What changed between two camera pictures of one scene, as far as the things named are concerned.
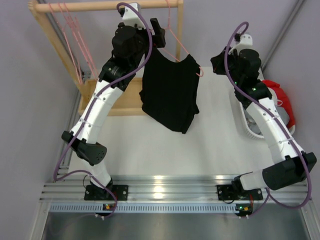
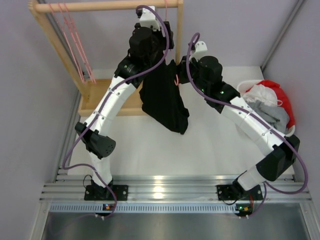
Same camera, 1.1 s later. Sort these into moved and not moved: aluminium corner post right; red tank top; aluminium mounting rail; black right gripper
Moved: black right gripper
Not moved: red tank top; aluminium mounting rail; aluminium corner post right
